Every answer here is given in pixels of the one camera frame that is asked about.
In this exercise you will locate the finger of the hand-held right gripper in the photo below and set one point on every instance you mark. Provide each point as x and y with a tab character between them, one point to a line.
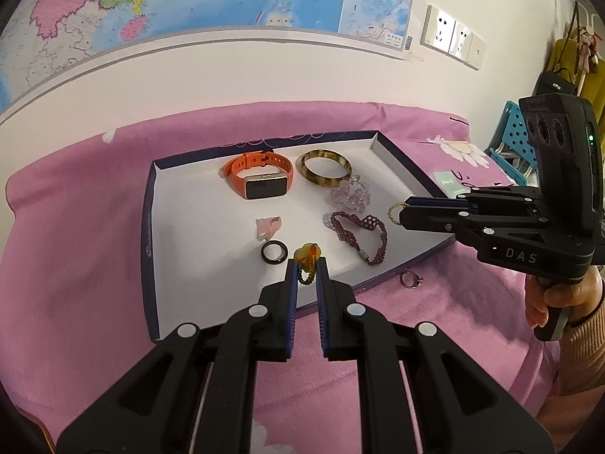
435	203
425	221

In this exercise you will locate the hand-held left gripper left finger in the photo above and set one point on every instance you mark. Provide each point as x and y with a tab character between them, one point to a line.
292	302

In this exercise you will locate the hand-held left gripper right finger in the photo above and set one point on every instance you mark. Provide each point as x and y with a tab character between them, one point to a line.
322	307

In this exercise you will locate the dark blue shallow box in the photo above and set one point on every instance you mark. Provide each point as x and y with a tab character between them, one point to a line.
198	227

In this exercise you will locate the person's right forearm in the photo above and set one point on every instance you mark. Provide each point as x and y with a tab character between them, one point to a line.
586	354

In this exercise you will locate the person's right hand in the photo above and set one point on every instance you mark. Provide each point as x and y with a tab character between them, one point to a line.
565	295

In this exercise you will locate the blue perforated plastic stool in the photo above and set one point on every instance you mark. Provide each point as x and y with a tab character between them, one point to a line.
513	142

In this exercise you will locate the black handbag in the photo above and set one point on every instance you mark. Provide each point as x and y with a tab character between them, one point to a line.
555	85

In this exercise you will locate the orange smartwatch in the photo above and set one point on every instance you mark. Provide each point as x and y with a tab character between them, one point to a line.
264	187

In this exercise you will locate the mustard yellow coat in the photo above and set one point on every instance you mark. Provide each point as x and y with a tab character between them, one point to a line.
567	54

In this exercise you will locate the tortoiseshell bangle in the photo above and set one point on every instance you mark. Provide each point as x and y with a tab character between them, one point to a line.
302	170

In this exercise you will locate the small plush toy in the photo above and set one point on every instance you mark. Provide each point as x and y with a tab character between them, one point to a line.
588	45

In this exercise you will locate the pink floral blanket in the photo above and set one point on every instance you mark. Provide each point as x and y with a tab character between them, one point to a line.
71	246

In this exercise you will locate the white wall socket panel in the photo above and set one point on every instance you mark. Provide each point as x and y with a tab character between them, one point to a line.
437	26
478	52
463	40

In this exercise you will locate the wall map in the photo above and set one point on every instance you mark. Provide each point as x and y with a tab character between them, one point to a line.
189	0

